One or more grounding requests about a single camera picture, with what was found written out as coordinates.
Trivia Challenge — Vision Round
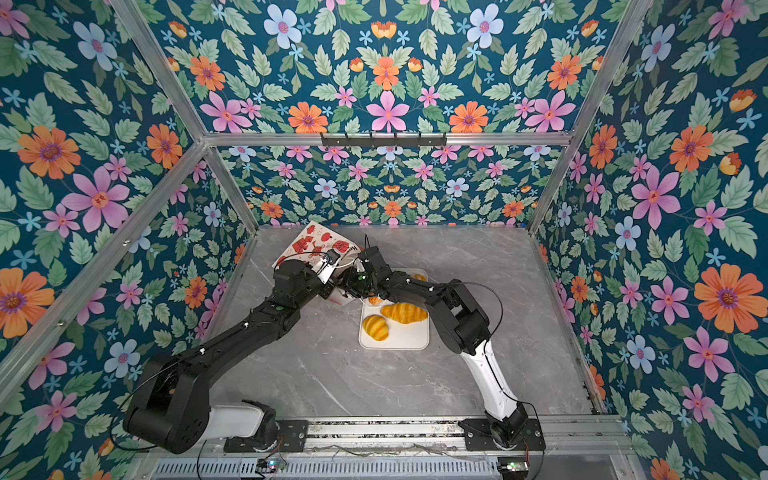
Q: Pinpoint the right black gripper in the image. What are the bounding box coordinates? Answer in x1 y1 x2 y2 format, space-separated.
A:
336 267 380 297

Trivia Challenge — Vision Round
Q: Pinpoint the red white paper bag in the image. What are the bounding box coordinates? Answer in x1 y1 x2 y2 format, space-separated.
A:
269 222 360 310

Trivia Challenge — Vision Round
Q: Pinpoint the round striped fake bun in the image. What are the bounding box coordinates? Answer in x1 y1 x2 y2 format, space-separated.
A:
362 315 389 342

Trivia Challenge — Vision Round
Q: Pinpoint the orange fake bread roll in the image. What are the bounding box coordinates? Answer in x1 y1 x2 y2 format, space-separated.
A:
380 303 429 325

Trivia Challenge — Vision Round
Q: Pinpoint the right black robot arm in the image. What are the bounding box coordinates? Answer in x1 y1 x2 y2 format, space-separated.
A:
337 247 529 449

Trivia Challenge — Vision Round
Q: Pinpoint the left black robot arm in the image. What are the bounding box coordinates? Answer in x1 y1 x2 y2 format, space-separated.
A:
122 251 341 454

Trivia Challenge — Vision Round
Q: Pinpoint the white rectangular tray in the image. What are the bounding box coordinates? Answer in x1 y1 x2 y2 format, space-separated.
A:
358 299 430 351

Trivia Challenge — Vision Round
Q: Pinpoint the black wall hook rail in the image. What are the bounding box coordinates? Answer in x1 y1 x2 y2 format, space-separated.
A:
320 133 448 148

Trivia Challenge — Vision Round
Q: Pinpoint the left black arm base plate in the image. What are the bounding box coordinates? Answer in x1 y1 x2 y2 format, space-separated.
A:
224 418 309 453

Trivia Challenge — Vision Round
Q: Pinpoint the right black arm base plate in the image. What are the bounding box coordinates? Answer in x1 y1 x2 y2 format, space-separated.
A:
458 418 546 452

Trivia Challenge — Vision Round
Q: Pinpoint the white perforated cable duct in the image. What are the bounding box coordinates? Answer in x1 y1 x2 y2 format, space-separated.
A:
151 457 501 479

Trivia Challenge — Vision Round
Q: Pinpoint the aluminium front mounting rail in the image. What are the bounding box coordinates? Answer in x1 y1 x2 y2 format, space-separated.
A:
140 416 631 457

